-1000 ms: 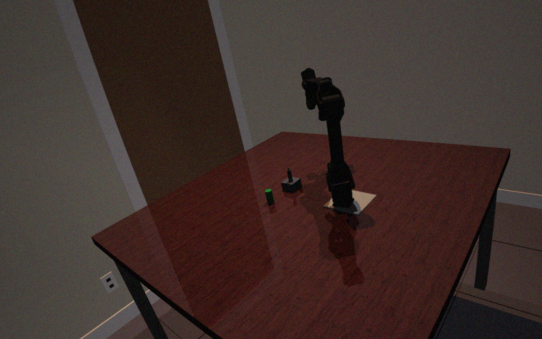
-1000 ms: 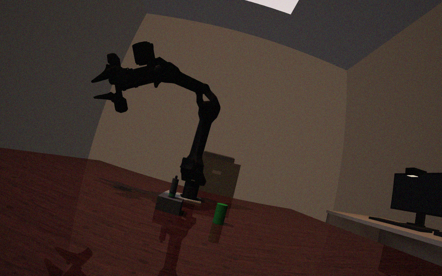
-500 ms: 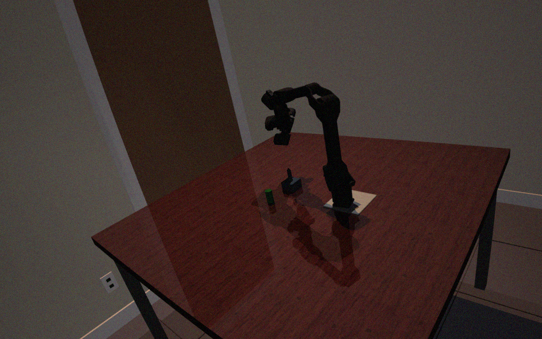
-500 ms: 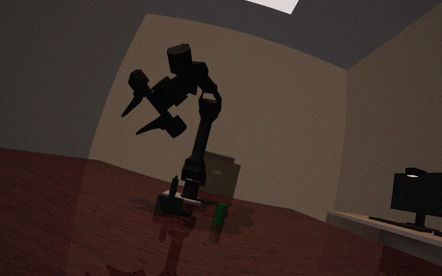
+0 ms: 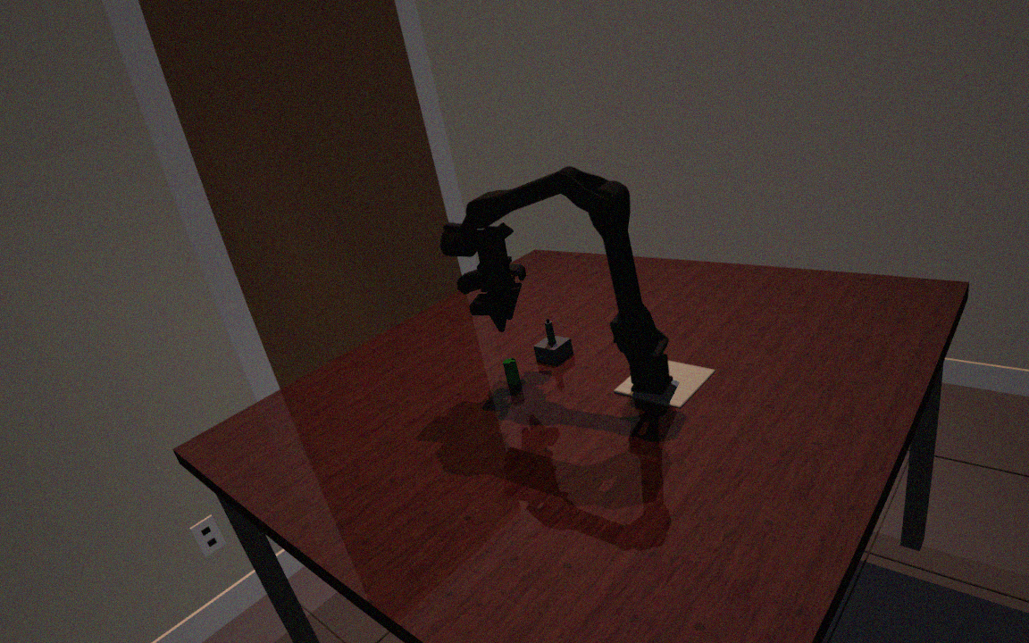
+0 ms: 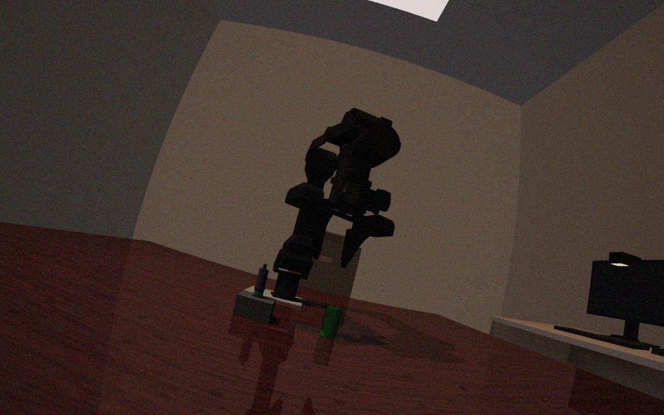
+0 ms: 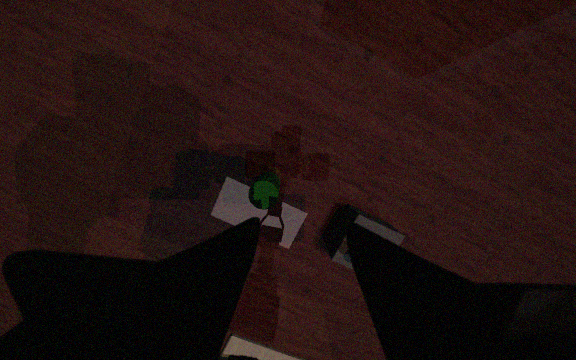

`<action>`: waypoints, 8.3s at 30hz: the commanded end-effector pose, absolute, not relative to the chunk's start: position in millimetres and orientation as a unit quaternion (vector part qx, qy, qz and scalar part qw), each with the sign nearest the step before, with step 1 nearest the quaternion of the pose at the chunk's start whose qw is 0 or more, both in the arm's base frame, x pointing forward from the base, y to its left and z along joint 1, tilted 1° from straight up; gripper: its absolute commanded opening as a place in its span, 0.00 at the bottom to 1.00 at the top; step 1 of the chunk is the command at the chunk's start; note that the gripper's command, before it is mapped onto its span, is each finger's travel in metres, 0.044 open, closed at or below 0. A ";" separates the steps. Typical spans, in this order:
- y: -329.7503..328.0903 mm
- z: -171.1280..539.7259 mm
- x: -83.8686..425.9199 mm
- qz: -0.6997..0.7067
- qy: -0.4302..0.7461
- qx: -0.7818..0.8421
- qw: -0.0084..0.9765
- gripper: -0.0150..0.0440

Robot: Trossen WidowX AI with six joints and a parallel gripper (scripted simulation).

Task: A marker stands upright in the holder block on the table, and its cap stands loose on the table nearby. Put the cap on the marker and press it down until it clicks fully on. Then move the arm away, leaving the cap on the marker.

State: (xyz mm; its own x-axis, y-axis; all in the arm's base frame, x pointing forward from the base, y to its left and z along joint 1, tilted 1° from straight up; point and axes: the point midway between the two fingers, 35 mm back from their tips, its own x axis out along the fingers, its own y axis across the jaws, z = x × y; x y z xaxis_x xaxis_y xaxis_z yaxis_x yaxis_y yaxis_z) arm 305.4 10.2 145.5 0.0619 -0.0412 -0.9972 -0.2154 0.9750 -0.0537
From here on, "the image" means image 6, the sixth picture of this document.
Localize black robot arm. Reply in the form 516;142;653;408
271;108;401;303

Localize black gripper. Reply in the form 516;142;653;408
285;167;395;267

